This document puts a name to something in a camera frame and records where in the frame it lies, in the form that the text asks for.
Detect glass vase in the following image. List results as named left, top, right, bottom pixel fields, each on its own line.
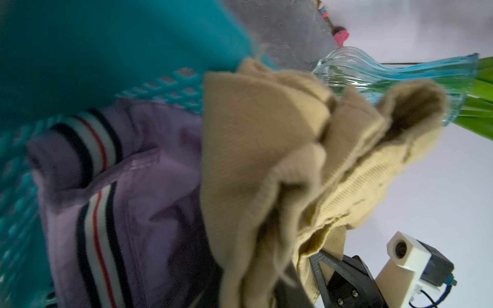
left=313, top=47, right=479, bottom=126

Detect yellow tulip bunch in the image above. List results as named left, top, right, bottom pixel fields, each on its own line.
left=454, top=56, right=492, bottom=141

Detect purple pants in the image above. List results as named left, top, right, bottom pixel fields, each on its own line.
left=26, top=100, right=214, bottom=307

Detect teal plastic basket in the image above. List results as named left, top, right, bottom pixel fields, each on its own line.
left=1, top=1, right=273, bottom=307

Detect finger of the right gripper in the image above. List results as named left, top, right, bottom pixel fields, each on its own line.
left=309, top=249, right=371, bottom=308

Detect khaki pants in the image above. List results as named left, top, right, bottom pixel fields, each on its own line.
left=200, top=59, right=449, bottom=307

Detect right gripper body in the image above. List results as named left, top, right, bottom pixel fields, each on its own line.
left=327, top=255, right=387, bottom=308

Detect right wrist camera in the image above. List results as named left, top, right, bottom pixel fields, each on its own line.
left=376, top=232, right=457, bottom=307

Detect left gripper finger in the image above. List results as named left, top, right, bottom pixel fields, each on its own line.
left=274, top=265, right=314, bottom=308

